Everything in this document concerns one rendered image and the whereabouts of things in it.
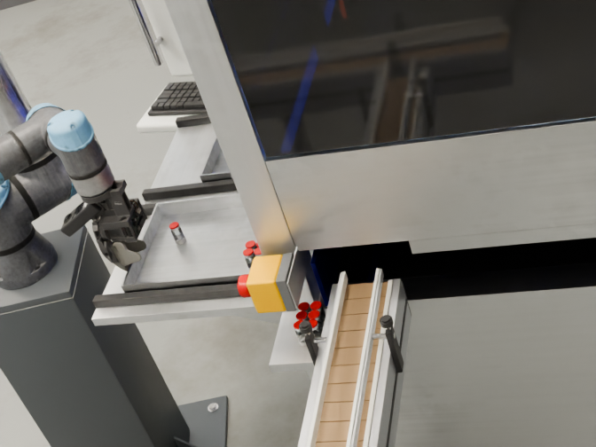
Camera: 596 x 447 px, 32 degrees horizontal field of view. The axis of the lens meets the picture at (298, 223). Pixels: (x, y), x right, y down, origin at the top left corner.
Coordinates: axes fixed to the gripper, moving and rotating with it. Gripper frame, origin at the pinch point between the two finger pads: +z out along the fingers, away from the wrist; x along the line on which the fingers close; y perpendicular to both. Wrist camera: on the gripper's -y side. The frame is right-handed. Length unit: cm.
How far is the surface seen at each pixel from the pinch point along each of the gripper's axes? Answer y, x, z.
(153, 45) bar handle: -19, 87, -3
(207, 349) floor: -30, 65, 92
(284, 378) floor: -2, 52, 92
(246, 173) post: 37.3, -12.5, -27.9
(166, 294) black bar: 10.8, -8.0, 1.5
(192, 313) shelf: 16.3, -11.0, 4.0
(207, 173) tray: 9.2, 31.1, 1.6
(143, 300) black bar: 5.7, -8.1, 2.2
